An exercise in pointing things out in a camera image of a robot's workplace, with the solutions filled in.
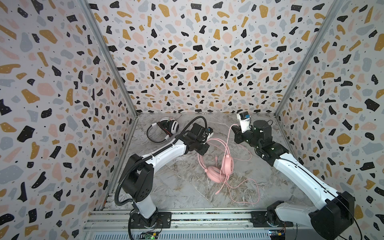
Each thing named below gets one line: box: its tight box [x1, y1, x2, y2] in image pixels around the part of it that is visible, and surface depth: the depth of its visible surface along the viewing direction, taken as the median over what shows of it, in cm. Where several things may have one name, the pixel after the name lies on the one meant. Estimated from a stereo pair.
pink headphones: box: [198, 138, 234, 183], surface depth 76 cm
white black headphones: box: [156, 117, 180, 137], surface depth 105 cm
